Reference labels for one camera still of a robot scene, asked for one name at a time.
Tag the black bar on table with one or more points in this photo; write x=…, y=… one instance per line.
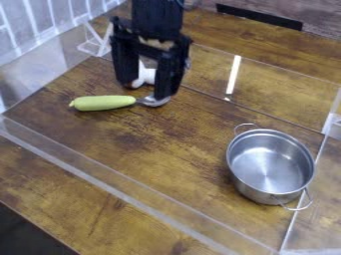
x=259, y=17

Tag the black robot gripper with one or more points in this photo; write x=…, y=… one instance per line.
x=149, y=34

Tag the clear acrylic enclosure wall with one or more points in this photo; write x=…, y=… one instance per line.
x=131, y=181

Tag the clear acrylic triangle stand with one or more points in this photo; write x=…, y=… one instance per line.
x=96, y=45

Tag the green handled metal spoon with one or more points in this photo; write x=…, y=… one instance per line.
x=101, y=103

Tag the red white plush mushroom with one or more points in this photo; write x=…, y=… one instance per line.
x=147, y=75

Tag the stainless steel pot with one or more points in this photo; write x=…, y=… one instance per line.
x=271, y=167

